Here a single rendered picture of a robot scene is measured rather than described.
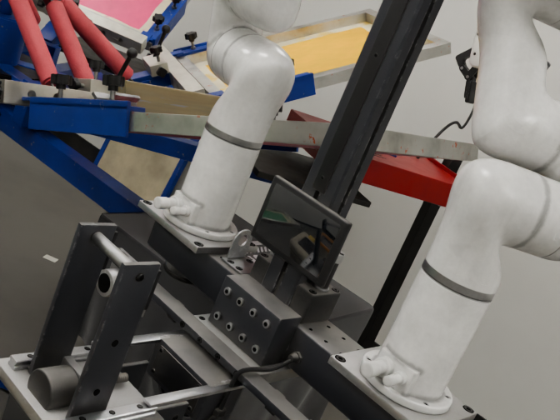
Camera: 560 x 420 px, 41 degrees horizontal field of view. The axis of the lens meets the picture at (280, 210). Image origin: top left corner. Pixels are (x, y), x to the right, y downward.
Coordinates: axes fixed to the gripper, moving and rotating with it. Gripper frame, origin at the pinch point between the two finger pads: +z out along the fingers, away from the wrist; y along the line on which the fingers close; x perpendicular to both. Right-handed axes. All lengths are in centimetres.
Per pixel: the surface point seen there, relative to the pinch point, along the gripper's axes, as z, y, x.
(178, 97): 7, -72, -4
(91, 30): -9, -131, 17
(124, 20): -20, -175, 69
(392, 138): 9.3, -12.1, -13.3
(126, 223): 35, -68, -20
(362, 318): 50, -28, 17
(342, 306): 47, -30, 11
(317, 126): 8.9, -17.4, -29.4
